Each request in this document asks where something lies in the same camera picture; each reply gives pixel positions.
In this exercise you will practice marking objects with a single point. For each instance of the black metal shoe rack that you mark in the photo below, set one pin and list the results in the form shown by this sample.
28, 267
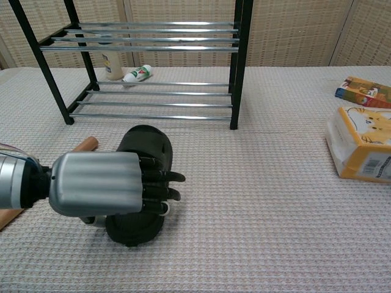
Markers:
238, 61

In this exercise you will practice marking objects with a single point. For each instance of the wooden rolling pin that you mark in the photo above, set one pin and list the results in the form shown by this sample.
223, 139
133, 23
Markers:
87, 143

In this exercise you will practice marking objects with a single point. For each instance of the orange blue carton box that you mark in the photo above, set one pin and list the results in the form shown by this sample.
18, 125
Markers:
363, 91

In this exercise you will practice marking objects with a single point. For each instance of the black slipper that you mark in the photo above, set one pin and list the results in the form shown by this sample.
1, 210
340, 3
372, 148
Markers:
143, 140

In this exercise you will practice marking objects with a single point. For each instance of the white woven tablecloth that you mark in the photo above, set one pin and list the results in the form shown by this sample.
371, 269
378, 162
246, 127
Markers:
244, 198

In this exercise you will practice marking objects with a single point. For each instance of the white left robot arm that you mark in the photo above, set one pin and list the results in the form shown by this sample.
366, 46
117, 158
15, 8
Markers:
15, 180

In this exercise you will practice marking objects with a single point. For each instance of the small white green bottle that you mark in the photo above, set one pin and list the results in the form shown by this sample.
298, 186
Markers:
137, 73

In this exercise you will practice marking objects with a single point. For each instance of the cat print tissue pack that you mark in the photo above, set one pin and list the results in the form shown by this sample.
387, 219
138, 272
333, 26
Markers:
360, 146

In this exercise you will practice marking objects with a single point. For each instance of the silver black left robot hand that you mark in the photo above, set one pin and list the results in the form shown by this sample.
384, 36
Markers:
94, 183

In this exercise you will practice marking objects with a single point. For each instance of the beige folding screen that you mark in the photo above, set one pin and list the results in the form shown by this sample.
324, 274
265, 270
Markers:
290, 30

